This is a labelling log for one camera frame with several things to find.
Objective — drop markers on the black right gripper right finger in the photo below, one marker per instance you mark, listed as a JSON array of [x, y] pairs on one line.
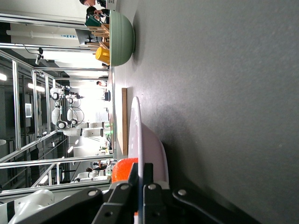
[[154, 205]]

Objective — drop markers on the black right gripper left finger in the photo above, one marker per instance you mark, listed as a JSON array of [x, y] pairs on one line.
[[116, 203]]

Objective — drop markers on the orange fruit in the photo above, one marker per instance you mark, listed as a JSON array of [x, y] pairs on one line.
[[122, 170]]

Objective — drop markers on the lavender round plate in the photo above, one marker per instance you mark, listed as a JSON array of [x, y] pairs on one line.
[[149, 144]]

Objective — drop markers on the wooden cutting board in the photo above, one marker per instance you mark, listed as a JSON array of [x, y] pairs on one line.
[[122, 121]]

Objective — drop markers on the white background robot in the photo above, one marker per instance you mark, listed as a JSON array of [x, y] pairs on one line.
[[56, 114]]

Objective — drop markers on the yellow cup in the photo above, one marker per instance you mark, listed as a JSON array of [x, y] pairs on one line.
[[102, 55]]

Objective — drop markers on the light green bowl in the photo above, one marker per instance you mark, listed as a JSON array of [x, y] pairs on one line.
[[121, 37]]

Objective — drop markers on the grey monitor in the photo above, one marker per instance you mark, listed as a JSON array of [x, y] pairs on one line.
[[83, 36]]

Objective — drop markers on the wooden peg rack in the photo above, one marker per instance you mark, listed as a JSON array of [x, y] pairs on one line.
[[102, 30]]

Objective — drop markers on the dark green bag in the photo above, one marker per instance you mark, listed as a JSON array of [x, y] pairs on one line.
[[92, 21]]

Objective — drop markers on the framed wall picture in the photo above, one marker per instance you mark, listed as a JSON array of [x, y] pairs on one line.
[[28, 110]]

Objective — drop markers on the aluminium frame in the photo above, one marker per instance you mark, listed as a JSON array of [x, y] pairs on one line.
[[16, 105]]

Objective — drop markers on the camera on mount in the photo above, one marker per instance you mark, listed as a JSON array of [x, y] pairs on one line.
[[38, 58]]

